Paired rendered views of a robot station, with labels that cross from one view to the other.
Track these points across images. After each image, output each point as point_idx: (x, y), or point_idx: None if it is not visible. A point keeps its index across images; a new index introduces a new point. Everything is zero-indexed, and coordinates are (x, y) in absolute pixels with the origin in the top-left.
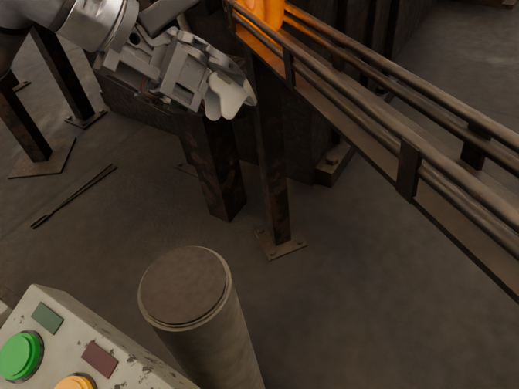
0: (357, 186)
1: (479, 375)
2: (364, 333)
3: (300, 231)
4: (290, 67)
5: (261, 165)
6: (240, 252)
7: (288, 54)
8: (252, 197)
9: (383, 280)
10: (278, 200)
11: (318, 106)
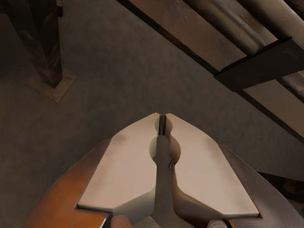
0: (81, 8)
1: (183, 105)
2: (137, 115)
3: (64, 66)
4: (275, 78)
5: (32, 53)
6: (29, 106)
7: (299, 65)
8: None
9: (131, 79)
10: (55, 68)
11: (295, 125)
